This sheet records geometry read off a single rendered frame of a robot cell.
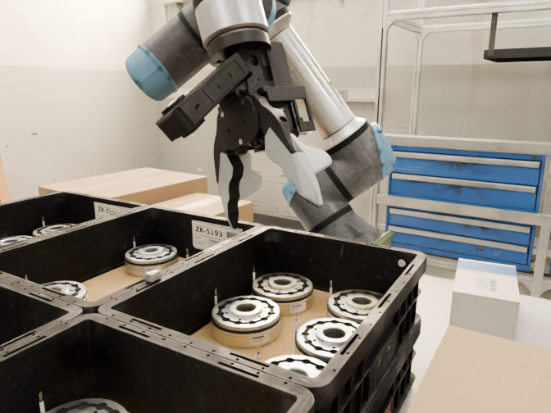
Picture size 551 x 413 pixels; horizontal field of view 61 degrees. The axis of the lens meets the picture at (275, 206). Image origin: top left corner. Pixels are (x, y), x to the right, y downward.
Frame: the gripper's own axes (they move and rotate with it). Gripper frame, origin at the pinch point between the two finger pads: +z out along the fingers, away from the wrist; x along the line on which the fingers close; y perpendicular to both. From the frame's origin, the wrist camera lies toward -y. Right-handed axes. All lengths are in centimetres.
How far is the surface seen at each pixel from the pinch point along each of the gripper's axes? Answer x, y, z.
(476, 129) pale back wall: 102, 267, -24
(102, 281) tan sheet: 50, -2, 3
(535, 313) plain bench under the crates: 8, 73, 34
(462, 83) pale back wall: 102, 264, -55
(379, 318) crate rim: -3.6, 9.3, 13.7
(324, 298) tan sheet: 20.0, 23.7, 15.3
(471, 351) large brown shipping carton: -10.2, 15.3, 19.5
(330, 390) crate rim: -7.2, -3.5, 16.0
